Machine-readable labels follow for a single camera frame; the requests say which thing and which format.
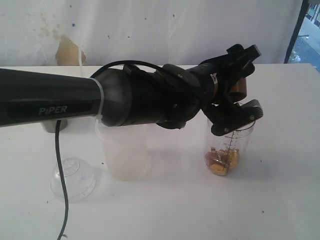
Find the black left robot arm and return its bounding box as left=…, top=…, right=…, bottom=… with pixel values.
left=0, top=44, right=263, bottom=136

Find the translucent plastic container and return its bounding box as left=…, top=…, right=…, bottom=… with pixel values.
left=95, top=121, right=151, bottom=181

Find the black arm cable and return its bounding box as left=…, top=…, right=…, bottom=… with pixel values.
left=53, top=58, right=166, bottom=240

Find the stainless steel cup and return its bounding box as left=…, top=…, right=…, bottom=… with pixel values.
left=40, top=119, right=68, bottom=133

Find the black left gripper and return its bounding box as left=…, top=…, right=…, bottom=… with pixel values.
left=201, top=44, right=263, bottom=137

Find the clear plastic dome lid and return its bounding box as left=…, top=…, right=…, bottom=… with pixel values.
left=50, top=157, right=97, bottom=203

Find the brown wooden cup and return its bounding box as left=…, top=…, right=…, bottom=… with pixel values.
left=229, top=78, right=247, bottom=103

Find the clear measuring beaker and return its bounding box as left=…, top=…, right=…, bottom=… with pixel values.
left=204, top=101, right=256, bottom=177

